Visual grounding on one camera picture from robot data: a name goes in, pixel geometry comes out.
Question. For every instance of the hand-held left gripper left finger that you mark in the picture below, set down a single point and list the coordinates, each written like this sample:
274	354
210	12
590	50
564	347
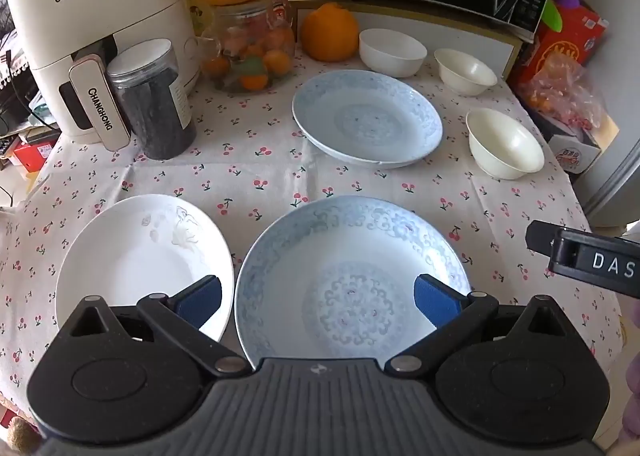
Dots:
200	302

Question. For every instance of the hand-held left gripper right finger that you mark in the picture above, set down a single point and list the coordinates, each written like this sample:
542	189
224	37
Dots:
436	303

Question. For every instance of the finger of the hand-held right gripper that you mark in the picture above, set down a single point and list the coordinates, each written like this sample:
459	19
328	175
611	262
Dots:
542	237

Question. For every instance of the white plate with flower print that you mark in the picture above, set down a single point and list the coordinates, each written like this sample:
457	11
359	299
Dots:
130	261

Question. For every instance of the cream bowl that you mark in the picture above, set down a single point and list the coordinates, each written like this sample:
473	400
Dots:
505	140
465	70

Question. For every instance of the blue patterned plate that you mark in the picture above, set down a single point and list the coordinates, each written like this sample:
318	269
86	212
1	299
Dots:
325	246
365	115

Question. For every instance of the white bowl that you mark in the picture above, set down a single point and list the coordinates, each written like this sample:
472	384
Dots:
390	53

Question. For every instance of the white cardboard box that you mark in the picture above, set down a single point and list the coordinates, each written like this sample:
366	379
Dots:
575	155

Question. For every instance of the clear plastic snack bag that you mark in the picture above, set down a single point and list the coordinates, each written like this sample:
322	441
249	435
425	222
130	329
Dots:
565	90

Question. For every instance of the cherry print tablecloth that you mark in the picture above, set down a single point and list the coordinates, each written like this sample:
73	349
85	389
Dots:
250	155

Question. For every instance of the grey refrigerator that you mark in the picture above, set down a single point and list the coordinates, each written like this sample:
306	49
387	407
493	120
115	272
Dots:
620	85

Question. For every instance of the clear jar with dark contents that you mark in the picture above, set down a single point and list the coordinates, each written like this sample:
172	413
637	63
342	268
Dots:
155	110

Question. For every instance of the red gift box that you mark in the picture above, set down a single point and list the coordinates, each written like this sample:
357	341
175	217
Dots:
575	30

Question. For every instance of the small red box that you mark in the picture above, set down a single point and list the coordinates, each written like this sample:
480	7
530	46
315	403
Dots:
30	154

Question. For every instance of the white wood-framed cabinet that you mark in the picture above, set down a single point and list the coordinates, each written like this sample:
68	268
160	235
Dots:
450	30

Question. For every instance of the glass teapot with small oranges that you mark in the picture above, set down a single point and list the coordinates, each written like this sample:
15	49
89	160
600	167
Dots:
250	60

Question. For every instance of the white air fryer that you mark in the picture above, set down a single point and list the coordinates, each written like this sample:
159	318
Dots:
75	20

